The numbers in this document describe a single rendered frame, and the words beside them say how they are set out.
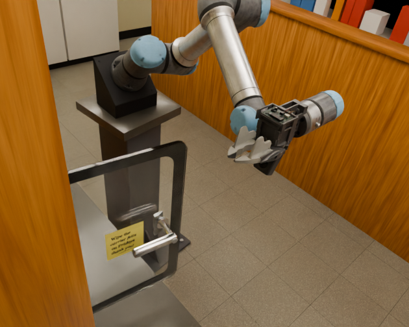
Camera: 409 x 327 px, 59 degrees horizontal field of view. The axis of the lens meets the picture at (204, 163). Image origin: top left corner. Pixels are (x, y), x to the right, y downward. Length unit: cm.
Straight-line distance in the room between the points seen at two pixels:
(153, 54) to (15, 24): 102
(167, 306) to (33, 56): 69
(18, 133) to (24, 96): 4
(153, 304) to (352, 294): 155
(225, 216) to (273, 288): 57
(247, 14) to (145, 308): 83
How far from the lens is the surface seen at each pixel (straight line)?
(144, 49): 137
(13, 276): 56
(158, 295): 95
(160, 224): 74
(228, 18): 102
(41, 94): 41
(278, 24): 253
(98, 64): 153
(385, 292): 242
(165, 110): 159
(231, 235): 233
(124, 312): 93
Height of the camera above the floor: 176
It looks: 39 degrees down
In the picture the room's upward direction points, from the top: 7 degrees clockwise
